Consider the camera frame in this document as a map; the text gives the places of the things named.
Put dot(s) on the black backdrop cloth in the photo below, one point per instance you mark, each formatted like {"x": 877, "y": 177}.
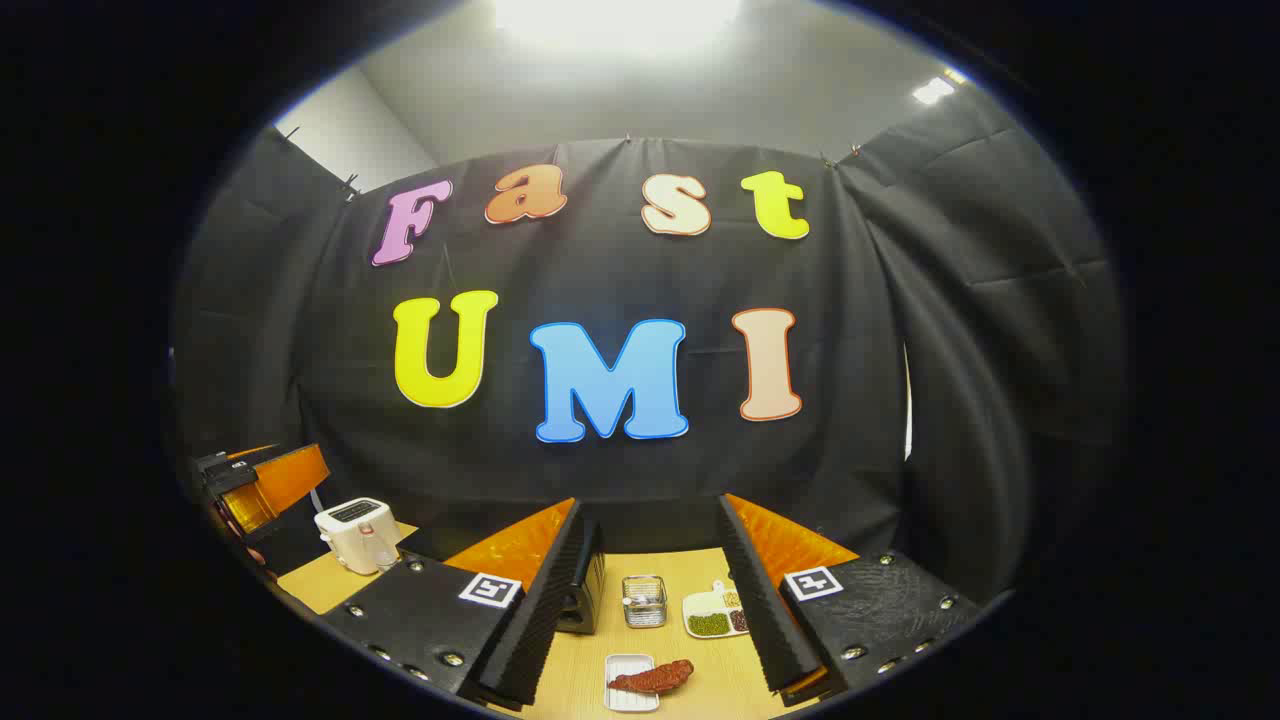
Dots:
{"x": 620, "y": 470}

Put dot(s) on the clear plastic water bottle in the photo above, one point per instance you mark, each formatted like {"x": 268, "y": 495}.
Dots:
{"x": 380, "y": 550}

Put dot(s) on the red-brown meat piece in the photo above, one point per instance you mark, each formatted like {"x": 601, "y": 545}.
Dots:
{"x": 655, "y": 678}

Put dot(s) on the black electric oven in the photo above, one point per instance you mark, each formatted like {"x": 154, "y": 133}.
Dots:
{"x": 588, "y": 592}

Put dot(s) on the white toaster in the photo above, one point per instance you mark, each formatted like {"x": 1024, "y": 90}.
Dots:
{"x": 345, "y": 530}

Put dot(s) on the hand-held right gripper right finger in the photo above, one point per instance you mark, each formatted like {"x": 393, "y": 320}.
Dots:
{"x": 755, "y": 600}

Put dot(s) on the white divided bean plate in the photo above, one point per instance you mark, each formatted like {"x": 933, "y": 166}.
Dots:
{"x": 712, "y": 615}

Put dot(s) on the ceiling light panel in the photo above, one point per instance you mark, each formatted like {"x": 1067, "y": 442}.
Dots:
{"x": 615, "y": 20}
{"x": 932, "y": 90}

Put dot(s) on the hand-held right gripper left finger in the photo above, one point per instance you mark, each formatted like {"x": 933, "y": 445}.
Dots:
{"x": 540, "y": 610}

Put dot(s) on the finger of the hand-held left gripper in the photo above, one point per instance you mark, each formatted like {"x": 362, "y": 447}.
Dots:
{"x": 290, "y": 478}

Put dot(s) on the white rectangular tray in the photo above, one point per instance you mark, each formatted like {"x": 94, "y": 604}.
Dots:
{"x": 625, "y": 700}

